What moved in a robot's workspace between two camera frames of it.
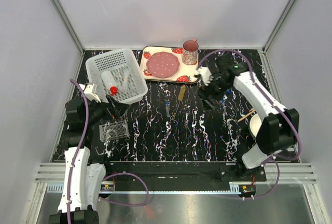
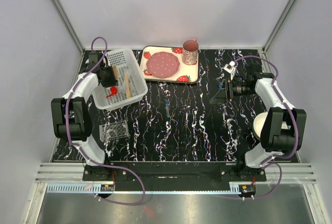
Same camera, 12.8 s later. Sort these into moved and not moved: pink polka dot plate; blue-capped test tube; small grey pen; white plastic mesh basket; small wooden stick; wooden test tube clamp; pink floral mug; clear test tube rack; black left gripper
Moved: black left gripper; small wooden stick; wooden test tube clamp
Not moved: small grey pen; blue-capped test tube; clear test tube rack; pink polka dot plate; white plastic mesh basket; pink floral mug
